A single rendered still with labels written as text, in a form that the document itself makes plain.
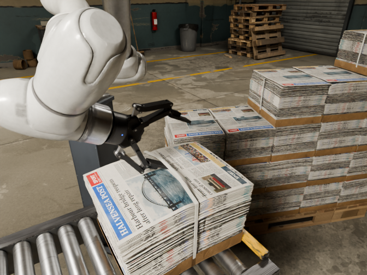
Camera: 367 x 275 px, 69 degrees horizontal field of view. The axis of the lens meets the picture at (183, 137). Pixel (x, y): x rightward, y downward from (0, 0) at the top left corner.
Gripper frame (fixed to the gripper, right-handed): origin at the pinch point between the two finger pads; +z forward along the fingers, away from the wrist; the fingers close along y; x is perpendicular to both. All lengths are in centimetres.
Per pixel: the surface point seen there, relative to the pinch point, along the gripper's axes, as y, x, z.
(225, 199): 7.1, 15.8, 10.2
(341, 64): -66, -38, 133
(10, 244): 51, -21, -26
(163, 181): 10.3, 3.6, -1.3
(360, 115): -38, -11, 129
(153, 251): 22.5, 15.6, -5.3
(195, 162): 4.6, 0.0, 10.6
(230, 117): -7, -56, 78
